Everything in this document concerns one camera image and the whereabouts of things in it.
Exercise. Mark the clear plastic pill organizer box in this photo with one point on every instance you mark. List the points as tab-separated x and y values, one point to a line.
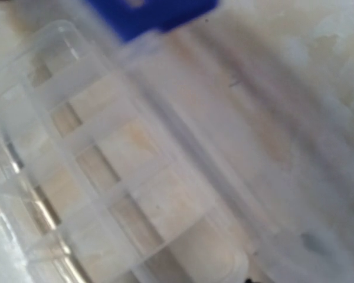
176	141

